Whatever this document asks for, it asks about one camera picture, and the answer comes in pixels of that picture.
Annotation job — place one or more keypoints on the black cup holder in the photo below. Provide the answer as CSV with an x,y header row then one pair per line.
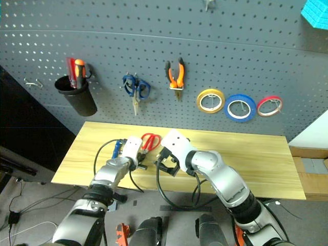
x,y
78,98

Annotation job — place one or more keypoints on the dark grey pegboard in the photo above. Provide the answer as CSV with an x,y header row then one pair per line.
x,y
164,51

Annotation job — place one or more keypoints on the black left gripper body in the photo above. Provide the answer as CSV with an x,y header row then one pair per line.
x,y
140,156

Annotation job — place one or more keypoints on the red tape roll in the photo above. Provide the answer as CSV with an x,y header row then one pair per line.
x,y
269,106

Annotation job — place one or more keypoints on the small metal peg hook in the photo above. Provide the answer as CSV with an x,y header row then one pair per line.
x,y
208,3

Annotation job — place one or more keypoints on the orange plastic part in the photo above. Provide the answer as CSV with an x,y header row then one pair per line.
x,y
122,232

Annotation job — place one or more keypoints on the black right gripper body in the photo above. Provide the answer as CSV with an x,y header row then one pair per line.
x,y
170,164

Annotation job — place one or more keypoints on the black power adapter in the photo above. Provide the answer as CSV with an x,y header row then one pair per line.
x,y
13,218

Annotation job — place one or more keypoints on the dark rounded shape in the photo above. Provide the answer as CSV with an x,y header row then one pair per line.
x,y
210,230
148,232

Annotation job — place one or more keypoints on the blue tool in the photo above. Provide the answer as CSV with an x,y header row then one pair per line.
x,y
116,149

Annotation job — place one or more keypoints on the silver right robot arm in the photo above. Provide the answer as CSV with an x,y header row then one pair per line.
x,y
225,179

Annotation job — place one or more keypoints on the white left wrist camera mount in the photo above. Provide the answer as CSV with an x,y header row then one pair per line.
x,y
132,148

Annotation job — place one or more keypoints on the cyan foam block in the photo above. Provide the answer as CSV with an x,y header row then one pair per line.
x,y
316,12

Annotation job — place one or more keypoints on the blue tape roll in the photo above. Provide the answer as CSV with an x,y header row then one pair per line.
x,y
240,107

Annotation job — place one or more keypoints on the brown cardboard box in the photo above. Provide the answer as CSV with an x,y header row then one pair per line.
x,y
314,176

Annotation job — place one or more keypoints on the yellow tape roll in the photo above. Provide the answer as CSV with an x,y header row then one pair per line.
x,y
210,100

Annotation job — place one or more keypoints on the empty metal double hook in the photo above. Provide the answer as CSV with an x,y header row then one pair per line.
x,y
33,82

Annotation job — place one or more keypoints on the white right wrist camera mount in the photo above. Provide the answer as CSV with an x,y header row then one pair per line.
x,y
176,146

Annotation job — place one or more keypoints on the black cabinet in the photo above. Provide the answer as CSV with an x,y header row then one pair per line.
x,y
28,123

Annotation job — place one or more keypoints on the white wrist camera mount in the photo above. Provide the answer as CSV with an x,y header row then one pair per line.
x,y
176,146
132,148

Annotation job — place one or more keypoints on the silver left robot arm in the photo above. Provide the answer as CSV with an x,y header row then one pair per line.
x,y
102,184

